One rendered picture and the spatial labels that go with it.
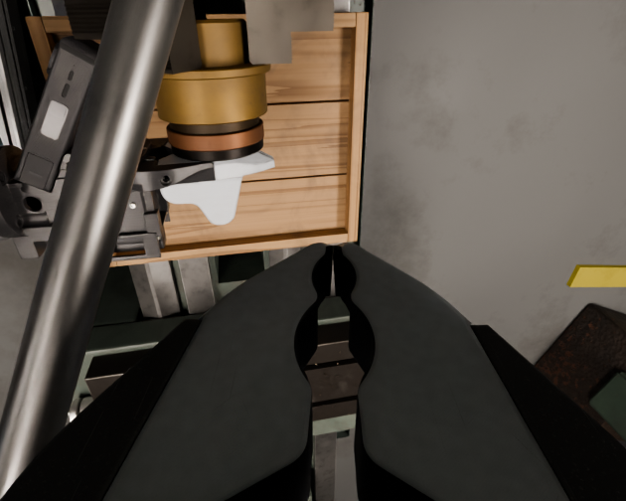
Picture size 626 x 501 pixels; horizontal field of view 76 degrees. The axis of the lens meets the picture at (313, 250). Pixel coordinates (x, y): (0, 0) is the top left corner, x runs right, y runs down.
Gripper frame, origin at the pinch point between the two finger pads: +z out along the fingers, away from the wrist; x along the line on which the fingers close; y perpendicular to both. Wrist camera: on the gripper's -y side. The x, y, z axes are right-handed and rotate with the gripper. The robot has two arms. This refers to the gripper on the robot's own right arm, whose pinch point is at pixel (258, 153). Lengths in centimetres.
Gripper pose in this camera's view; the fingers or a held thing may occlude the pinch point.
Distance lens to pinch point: 34.9
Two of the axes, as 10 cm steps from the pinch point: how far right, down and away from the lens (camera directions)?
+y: -0.1, 8.6, 5.1
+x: 1.9, 5.0, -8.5
